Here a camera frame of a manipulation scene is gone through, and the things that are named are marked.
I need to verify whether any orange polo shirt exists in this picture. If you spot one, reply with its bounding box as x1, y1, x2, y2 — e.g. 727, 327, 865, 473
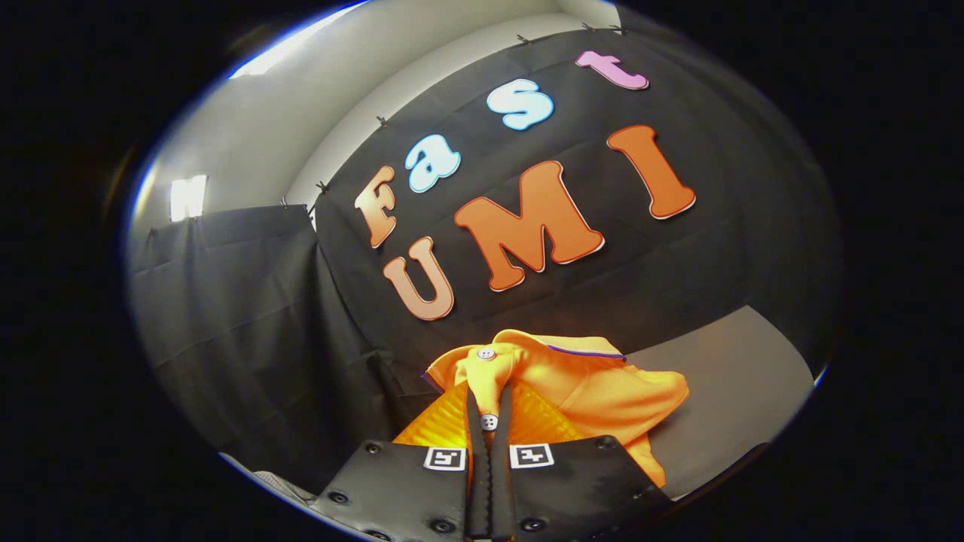
422, 329, 690, 489

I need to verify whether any black backdrop cloth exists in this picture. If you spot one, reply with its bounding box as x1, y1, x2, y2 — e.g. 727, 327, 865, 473
313, 23, 799, 452
128, 203, 407, 494
621, 19, 846, 355

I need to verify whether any grey cabinet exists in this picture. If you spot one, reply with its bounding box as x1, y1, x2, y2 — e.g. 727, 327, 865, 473
625, 305, 818, 501

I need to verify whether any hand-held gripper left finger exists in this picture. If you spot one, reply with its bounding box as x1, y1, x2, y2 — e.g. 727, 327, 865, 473
309, 380, 492, 542

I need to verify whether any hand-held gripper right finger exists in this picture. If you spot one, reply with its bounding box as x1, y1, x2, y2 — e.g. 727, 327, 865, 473
490, 380, 673, 542

